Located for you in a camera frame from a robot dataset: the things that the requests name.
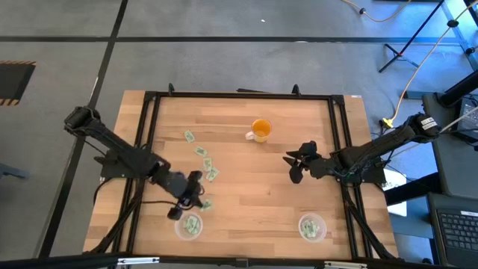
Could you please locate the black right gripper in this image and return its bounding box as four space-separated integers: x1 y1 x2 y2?
282 149 339 185

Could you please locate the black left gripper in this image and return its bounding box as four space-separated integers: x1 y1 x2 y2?
161 170 205 210

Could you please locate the clear plastic bowl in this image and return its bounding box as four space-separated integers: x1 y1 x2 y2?
297 211 329 244
173 211 205 242

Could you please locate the yellow and white mug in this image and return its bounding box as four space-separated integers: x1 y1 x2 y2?
244 118 273 144

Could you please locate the black front crossbar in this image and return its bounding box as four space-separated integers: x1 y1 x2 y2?
0 253 478 269

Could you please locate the white paper sheet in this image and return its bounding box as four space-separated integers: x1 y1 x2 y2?
381 167 409 217

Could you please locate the black cart beam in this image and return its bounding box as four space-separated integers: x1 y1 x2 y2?
384 171 442 206

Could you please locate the grey cart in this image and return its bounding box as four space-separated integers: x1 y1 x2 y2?
421 92 478 199

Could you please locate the black floor stand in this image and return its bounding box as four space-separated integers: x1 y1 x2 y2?
378 0 447 74

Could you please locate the black laptop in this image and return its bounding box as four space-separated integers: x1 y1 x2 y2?
426 191 478 269

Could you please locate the dark device with screen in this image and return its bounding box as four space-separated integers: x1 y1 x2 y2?
456 95 478 145

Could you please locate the thick black pole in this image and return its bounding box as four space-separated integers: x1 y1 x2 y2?
437 69 478 108

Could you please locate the black floor hatch striped edge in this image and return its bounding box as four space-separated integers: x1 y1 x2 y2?
0 60 37 107

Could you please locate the silver bracket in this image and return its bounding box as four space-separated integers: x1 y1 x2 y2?
323 260 369 269
117 256 161 266

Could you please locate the black aluminium table frame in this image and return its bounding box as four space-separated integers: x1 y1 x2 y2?
84 82 399 262

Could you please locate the tan cable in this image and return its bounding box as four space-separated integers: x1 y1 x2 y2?
388 0 478 126

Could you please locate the yellow floor cable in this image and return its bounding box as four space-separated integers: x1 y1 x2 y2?
340 0 412 23

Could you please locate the light blue metal rail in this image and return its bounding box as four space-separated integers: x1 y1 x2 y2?
442 0 478 70

